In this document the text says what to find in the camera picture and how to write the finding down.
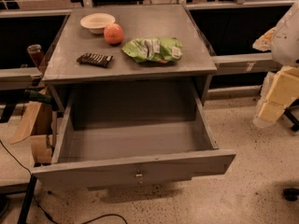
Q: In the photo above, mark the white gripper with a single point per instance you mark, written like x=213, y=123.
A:
x=288, y=42

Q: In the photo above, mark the red apple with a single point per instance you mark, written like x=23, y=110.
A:
x=113, y=34

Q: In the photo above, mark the open grey top drawer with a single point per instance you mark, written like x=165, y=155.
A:
x=111, y=129

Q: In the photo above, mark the green chip bag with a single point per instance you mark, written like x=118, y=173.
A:
x=154, y=49

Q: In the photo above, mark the grey cabinet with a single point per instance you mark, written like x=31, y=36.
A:
x=117, y=62

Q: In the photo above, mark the dark striped snack bar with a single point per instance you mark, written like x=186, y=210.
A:
x=94, y=59

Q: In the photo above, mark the white bowl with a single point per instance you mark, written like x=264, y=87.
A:
x=97, y=22

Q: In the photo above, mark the brown glass jar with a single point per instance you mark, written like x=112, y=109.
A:
x=37, y=56

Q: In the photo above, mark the green bottle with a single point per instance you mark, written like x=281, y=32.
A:
x=35, y=96

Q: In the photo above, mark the metal drawer handle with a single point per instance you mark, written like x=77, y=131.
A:
x=139, y=176

